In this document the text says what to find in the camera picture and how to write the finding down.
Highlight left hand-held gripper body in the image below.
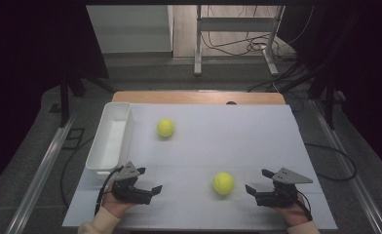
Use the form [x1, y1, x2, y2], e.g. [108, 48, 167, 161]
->
[110, 161, 153, 206]

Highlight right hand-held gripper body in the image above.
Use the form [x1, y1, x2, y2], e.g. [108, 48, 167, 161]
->
[254, 167, 314, 209]

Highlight yellow tennis ball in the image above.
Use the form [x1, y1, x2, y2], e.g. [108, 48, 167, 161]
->
[156, 118, 175, 138]
[211, 172, 235, 196]

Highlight white plastic bin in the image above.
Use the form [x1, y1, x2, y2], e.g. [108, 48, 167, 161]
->
[85, 101, 134, 178]

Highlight person's left hand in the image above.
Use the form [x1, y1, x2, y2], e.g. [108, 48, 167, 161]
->
[101, 189, 138, 219]

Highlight person's right hand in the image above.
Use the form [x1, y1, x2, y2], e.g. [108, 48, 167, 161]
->
[274, 193, 311, 227]

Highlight white table sheet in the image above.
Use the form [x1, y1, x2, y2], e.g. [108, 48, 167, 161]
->
[61, 102, 339, 230]

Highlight black stand legs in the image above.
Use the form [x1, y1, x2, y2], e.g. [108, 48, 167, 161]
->
[48, 71, 116, 129]
[276, 61, 344, 131]

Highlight white panel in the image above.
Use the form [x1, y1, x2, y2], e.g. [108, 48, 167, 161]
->
[86, 4, 174, 55]

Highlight dark curtain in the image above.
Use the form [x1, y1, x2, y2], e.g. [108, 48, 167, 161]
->
[0, 0, 110, 196]
[276, 0, 382, 183]

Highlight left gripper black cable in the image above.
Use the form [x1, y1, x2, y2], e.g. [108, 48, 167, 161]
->
[94, 165, 125, 216]

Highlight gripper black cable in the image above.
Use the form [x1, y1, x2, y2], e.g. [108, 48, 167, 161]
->
[94, 165, 125, 216]
[294, 189, 314, 222]

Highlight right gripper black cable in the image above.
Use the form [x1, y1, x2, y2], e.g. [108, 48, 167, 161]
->
[294, 189, 314, 222]

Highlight black floor cable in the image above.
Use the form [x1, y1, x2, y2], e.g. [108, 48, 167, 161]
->
[304, 142, 359, 182]
[59, 136, 96, 210]

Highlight black floor bracket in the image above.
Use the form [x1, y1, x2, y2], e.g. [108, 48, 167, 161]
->
[61, 128, 86, 151]

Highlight metal floor rail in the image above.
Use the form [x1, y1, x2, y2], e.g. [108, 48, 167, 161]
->
[310, 98, 382, 234]
[5, 115, 77, 234]

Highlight tangle of black cables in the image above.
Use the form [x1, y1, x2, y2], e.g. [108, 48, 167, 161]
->
[201, 30, 299, 62]

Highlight white metal stand frame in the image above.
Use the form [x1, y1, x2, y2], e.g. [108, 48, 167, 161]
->
[193, 4, 287, 78]

